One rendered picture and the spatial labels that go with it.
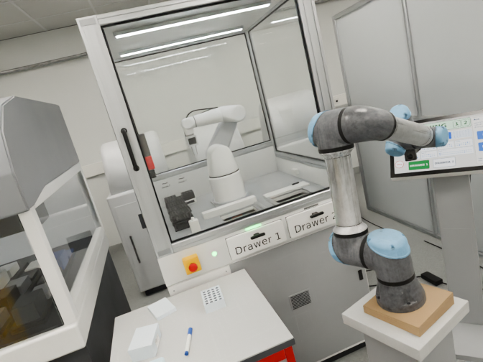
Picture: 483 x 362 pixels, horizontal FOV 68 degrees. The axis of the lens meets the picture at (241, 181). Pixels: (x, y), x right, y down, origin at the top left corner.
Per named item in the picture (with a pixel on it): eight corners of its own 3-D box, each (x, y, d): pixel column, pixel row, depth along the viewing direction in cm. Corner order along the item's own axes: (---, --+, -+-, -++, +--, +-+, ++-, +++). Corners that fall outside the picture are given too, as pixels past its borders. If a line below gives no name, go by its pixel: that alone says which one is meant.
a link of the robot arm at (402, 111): (385, 121, 141) (389, 102, 143) (392, 134, 150) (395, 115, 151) (407, 121, 136) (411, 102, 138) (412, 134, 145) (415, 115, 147)
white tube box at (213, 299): (226, 306, 145) (223, 298, 145) (206, 314, 144) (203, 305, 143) (221, 291, 157) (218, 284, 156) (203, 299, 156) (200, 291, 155)
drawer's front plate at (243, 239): (287, 240, 177) (282, 220, 175) (232, 261, 171) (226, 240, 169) (285, 239, 179) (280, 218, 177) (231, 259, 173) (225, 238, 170)
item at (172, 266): (356, 216, 188) (351, 190, 185) (166, 286, 166) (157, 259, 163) (285, 185, 279) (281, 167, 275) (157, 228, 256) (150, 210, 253)
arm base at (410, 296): (433, 289, 117) (427, 262, 115) (416, 317, 107) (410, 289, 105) (387, 281, 128) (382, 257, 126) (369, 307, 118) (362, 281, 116)
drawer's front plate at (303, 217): (342, 220, 184) (338, 200, 182) (291, 238, 178) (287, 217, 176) (341, 218, 186) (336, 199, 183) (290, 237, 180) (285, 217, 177)
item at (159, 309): (177, 310, 152) (175, 307, 152) (157, 321, 148) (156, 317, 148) (166, 299, 163) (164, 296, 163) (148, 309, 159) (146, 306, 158)
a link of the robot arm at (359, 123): (374, 95, 100) (451, 121, 130) (341, 103, 109) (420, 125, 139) (373, 137, 100) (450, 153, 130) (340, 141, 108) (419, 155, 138)
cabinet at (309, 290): (383, 343, 206) (359, 215, 188) (213, 424, 184) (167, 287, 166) (308, 276, 297) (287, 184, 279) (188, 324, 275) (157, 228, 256)
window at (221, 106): (333, 186, 184) (293, -13, 162) (171, 243, 165) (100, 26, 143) (333, 186, 184) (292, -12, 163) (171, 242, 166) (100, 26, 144)
